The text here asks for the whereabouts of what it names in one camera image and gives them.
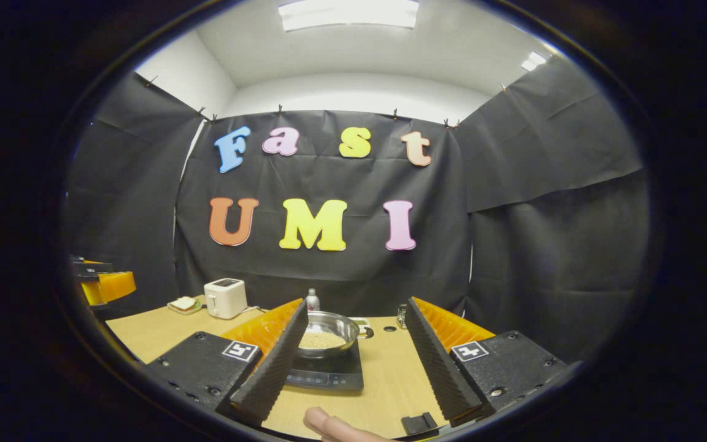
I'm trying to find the large ceiling light panel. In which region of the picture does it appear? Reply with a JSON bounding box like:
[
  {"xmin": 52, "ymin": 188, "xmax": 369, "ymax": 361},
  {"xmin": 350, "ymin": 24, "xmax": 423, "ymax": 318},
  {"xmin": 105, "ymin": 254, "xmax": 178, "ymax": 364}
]
[{"xmin": 278, "ymin": 0, "xmax": 420, "ymax": 33}]

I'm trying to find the stainless steel pot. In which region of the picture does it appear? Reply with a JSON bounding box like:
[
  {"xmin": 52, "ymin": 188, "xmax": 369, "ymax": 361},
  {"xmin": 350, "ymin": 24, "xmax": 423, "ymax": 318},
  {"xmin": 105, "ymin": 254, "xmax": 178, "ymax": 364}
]
[{"xmin": 297, "ymin": 311, "xmax": 374, "ymax": 360}]

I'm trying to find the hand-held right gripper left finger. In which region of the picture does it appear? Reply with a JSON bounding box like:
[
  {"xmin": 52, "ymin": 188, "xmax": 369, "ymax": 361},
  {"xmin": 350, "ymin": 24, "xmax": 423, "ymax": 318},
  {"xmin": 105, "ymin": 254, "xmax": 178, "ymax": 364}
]
[{"xmin": 145, "ymin": 298, "xmax": 309, "ymax": 427}]

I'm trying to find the white toaster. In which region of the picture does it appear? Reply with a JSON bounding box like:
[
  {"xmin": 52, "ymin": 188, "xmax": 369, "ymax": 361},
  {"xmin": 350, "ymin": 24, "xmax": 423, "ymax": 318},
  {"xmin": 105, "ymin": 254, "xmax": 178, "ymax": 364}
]
[{"xmin": 204, "ymin": 278, "xmax": 248, "ymax": 320}]

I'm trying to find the black induction cooktop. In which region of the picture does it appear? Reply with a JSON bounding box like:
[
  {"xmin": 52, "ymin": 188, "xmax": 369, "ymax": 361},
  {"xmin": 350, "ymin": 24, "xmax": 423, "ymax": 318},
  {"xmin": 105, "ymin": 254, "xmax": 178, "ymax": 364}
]
[{"xmin": 285, "ymin": 341, "xmax": 365, "ymax": 392}]

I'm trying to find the pile of yellow soybeans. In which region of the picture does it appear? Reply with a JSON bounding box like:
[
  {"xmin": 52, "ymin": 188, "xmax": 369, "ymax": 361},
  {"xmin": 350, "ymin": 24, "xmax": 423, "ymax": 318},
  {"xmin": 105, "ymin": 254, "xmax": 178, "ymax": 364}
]
[{"xmin": 299, "ymin": 330, "xmax": 347, "ymax": 351}]

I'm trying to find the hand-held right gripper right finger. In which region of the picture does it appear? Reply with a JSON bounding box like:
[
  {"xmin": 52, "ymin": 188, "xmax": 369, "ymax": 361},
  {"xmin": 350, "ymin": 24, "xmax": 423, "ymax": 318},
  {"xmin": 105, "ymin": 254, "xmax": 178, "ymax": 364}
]
[{"xmin": 405, "ymin": 296, "xmax": 569, "ymax": 428}]

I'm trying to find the pale green sandwich tray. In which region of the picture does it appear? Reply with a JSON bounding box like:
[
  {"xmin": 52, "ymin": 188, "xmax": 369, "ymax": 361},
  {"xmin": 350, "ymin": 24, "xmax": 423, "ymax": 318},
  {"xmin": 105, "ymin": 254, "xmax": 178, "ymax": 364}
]
[{"xmin": 167, "ymin": 297, "xmax": 203, "ymax": 316}]

